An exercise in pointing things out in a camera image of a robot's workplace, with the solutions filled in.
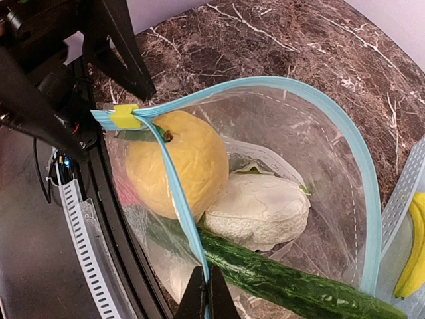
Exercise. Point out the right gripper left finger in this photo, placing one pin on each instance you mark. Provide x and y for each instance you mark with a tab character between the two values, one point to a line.
194	302

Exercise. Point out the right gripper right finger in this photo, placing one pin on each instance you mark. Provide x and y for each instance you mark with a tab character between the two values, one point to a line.
220	304

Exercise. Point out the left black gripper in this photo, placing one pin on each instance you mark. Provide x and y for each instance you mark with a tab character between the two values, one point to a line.
70	89

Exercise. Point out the green cucumber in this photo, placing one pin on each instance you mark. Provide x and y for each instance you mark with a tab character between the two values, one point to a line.
304	294

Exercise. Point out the white cauliflower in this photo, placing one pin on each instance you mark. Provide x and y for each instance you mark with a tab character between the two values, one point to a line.
258	211

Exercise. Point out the clear zip top bag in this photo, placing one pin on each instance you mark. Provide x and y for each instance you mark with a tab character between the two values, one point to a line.
270	126

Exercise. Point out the orange fruit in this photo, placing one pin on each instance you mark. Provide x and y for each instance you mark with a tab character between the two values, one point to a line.
198	155

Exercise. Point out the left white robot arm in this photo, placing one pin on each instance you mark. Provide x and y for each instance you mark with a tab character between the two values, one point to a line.
33	35

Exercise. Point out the light blue plastic basket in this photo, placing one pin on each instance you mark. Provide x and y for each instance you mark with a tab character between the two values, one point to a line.
398	235

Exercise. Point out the yellow banana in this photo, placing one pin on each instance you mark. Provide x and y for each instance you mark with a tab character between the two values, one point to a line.
412	277

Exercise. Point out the white slotted cable duct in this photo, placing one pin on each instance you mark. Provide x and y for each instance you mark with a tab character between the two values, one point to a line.
71	200

